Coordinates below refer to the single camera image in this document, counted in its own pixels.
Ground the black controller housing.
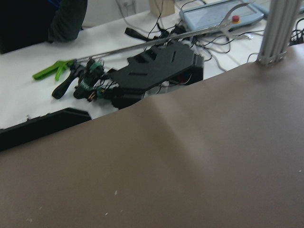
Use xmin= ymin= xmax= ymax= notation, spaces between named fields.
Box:
xmin=104 ymin=42 xmax=204 ymax=109

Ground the teach pendant tablet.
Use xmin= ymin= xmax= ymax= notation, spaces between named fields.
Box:
xmin=180 ymin=0 xmax=264 ymax=31

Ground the person in dark clothes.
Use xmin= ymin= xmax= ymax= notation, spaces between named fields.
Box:
xmin=0 ymin=0 xmax=88 ymax=54

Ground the green handled reach grabber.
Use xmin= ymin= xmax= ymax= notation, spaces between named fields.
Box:
xmin=32 ymin=0 xmax=256 ymax=81

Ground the aluminium frame post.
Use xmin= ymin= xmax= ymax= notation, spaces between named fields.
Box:
xmin=257 ymin=0 xmax=302 ymax=65

